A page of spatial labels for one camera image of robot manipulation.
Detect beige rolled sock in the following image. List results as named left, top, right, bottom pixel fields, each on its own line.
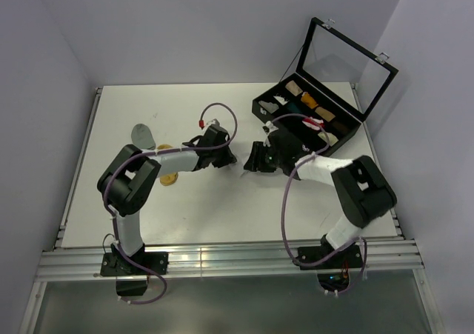
left=285, top=81, right=303, bottom=96

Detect red white striped sock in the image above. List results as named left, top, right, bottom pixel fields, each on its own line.
left=302, top=117, right=324, bottom=131

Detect orange rolled sock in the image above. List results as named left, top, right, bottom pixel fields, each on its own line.
left=301, top=92, right=319, bottom=110

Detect cream rolled sock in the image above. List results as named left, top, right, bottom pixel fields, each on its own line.
left=318, top=132, right=338, bottom=147

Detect tan rolled sock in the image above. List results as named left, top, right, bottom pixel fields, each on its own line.
left=315, top=107, right=336, bottom=122

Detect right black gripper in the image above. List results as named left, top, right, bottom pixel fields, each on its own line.
left=243, top=141, right=284, bottom=173

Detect teal rolled sock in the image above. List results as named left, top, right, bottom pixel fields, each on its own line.
left=286, top=103, right=303, bottom=114

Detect brown rolled sock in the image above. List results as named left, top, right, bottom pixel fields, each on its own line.
left=332, top=121, right=350, bottom=135

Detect grey white rolled sock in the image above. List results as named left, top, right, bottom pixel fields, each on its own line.
left=258, top=100, right=279, bottom=115

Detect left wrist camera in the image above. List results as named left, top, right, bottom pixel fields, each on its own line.
left=205, top=118, right=220, bottom=127

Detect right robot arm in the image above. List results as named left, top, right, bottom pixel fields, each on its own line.
left=244, top=129, right=398, bottom=267

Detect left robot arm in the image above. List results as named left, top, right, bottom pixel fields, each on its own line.
left=97, top=124, right=236, bottom=274

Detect aluminium frame rail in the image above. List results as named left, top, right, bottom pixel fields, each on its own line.
left=34, top=239, right=424, bottom=282

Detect black compartment box with lid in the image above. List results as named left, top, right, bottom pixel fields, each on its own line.
left=252, top=17, right=398, bottom=156

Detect white black rolled sock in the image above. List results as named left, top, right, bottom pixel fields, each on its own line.
left=274, top=96, right=289, bottom=105

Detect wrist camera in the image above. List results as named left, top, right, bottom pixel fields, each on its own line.
left=262, top=121, right=278, bottom=134
left=205, top=118, right=220, bottom=127

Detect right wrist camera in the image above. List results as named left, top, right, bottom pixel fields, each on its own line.
left=262, top=121, right=278, bottom=134

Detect mustard yellow sock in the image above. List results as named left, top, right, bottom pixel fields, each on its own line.
left=157, top=144, right=178, bottom=186

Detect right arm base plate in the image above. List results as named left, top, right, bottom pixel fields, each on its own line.
left=297, top=244, right=363, bottom=270

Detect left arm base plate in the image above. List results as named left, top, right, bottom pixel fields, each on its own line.
left=100, top=252, right=169, bottom=277

